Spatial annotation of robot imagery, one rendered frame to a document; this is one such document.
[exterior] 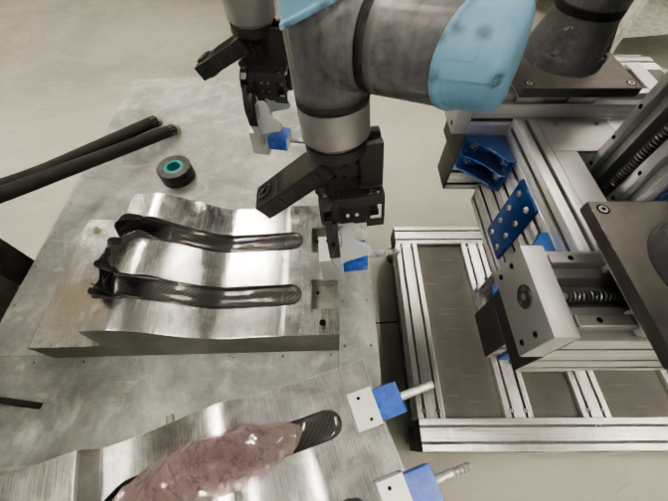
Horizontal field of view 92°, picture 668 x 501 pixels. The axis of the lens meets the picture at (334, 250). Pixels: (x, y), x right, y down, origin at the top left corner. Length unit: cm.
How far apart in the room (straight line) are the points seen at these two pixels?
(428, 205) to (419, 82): 164
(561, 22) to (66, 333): 101
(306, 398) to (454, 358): 83
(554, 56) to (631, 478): 142
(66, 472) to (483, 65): 59
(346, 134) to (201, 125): 75
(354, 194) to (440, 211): 150
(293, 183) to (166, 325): 30
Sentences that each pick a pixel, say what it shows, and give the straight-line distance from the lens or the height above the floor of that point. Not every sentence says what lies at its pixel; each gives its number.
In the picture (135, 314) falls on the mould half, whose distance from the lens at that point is 56.
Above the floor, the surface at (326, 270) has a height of 93.
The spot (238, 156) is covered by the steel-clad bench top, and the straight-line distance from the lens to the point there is 91.
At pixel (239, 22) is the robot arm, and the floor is 116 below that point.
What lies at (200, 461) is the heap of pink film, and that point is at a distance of 48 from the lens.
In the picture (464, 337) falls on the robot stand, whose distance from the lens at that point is 132.
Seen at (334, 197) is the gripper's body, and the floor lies 109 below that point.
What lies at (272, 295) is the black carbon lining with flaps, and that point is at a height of 88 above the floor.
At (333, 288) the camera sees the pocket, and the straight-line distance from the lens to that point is 57.
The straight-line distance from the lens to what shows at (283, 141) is 70.
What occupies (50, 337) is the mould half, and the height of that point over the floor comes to 86.
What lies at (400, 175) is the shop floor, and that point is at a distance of 201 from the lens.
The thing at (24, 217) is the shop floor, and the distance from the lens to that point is 243.
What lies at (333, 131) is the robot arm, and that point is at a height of 118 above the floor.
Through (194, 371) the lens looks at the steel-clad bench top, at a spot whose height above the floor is 80.
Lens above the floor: 138
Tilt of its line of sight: 57 degrees down
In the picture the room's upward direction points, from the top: straight up
